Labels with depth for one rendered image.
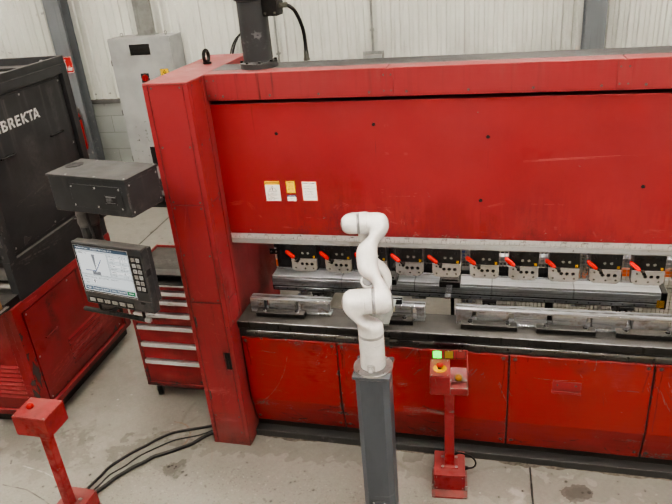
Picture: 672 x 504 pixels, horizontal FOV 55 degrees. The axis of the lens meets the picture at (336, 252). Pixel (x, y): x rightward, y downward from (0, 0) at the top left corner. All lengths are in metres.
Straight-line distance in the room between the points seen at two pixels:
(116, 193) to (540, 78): 2.03
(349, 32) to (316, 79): 4.39
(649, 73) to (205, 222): 2.26
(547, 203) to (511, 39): 4.34
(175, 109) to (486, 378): 2.20
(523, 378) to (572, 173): 1.16
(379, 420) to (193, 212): 1.46
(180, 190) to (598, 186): 2.11
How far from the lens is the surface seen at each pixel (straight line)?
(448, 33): 7.57
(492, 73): 3.19
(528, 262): 3.53
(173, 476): 4.32
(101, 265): 3.49
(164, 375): 4.81
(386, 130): 3.32
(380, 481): 3.55
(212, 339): 3.95
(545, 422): 3.97
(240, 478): 4.18
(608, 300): 3.98
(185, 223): 3.63
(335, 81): 3.30
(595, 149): 3.32
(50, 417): 3.74
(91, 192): 3.35
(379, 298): 2.93
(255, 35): 3.47
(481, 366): 3.74
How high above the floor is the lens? 2.86
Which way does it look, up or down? 25 degrees down
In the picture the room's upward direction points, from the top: 5 degrees counter-clockwise
